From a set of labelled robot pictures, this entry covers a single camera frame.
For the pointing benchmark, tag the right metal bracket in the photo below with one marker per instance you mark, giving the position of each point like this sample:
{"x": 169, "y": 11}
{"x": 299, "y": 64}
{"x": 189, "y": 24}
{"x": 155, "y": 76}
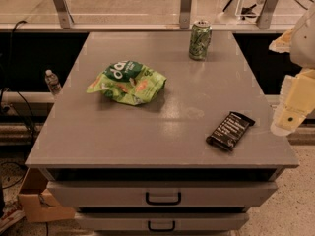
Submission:
{"x": 264, "y": 20}

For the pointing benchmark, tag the green rice chip bag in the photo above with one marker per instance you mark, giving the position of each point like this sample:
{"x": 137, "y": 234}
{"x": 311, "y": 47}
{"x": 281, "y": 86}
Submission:
{"x": 128, "y": 82}

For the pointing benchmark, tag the left metal bracket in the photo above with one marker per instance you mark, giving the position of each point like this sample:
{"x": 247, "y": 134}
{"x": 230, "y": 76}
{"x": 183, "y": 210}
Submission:
{"x": 64, "y": 16}

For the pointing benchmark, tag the red white sneaker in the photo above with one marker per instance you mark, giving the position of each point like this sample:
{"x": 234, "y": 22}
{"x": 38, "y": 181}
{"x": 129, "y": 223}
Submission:
{"x": 13, "y": 212}

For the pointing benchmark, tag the clear plastic water bottle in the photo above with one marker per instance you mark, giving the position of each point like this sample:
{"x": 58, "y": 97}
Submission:
{"x": 52, "y": 82}

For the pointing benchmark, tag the grey drawer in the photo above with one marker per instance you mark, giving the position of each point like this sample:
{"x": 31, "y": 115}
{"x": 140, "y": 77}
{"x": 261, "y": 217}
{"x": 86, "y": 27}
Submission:
{"x": 161, "y": 222}
{"x": 161, "y": 194}

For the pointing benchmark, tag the lower grey drawer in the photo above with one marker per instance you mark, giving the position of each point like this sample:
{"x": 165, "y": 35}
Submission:
{"x": 161, "y": 222}

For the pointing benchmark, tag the upper grey drawer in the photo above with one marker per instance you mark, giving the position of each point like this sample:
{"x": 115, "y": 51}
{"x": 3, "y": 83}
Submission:
{"x": 161, "y": 194}

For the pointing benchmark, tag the black rxbar chocolate bar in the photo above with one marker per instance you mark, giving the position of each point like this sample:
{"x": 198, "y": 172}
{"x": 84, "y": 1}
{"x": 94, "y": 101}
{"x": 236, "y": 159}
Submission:
{"x": 230, "y": 131}

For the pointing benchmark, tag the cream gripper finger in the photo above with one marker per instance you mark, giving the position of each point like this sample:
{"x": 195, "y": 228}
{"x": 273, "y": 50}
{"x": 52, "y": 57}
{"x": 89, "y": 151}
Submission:
{"x": 283, "y": 43}
{"x": 296, "y": 101}

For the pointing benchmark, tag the brown cardboard box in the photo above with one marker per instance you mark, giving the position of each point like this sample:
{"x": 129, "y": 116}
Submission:
{"x": 38, "y": 203}

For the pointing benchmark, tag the middle metal bracket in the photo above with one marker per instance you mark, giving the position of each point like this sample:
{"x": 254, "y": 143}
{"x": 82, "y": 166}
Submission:
{"x": 184, "y": 15}

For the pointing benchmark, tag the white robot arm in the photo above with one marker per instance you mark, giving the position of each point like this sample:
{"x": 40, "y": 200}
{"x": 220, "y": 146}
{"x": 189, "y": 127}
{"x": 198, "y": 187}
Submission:
{"x": 302, "y": 50}

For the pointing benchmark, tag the metal bracket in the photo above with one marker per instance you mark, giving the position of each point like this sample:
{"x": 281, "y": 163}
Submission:
{"x": 184, "y": 15}
{"x": 64, "y": 16}
{"x": 264, "y": 20}

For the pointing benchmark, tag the green soda can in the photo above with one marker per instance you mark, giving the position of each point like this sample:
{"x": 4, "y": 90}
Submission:
{"x": 200, "y": 39}

